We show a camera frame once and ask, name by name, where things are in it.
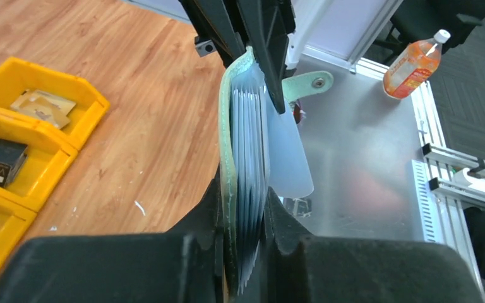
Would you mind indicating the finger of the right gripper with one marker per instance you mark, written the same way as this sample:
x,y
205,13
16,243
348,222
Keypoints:
x,y
217,20
267,24

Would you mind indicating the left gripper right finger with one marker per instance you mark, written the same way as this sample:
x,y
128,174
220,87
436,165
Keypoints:
x,y
302,267

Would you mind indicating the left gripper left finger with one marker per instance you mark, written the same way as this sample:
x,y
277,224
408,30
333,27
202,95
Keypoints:
x,y
182,264

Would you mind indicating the green card holder wallet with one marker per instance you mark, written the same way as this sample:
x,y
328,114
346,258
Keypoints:
x,y
260,151

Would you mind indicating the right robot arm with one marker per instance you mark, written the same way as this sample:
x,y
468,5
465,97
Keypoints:
x,y
307,15

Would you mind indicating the black office chair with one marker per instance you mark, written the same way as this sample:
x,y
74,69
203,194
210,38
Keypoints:
x,y
418,20

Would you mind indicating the orange drink bottle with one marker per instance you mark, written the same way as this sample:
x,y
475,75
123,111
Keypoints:
x,y
417,62

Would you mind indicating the middle yellow plastic bin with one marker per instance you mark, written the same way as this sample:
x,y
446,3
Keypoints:
x,y
48,158

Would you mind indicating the right yellow plastic bin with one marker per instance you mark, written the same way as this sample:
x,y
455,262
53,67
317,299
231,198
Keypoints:
x,y
17,75

